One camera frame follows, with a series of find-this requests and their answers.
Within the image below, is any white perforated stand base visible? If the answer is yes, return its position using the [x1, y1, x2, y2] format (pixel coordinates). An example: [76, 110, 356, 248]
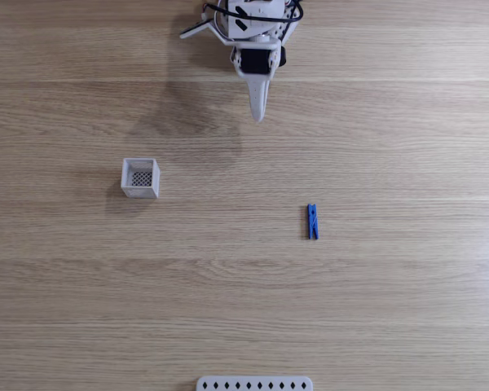
[195, 375, 315, 391]

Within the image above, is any black cable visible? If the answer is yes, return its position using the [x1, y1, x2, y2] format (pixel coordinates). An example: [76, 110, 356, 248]
[279, 0, 306, 43]

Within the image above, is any blue clothes peg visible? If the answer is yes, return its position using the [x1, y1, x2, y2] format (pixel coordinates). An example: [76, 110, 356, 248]
[306, 203, 322, 241]

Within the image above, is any small white lattice crate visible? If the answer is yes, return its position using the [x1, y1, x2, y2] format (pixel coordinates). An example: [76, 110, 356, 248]
[120, 156, 161, 200]

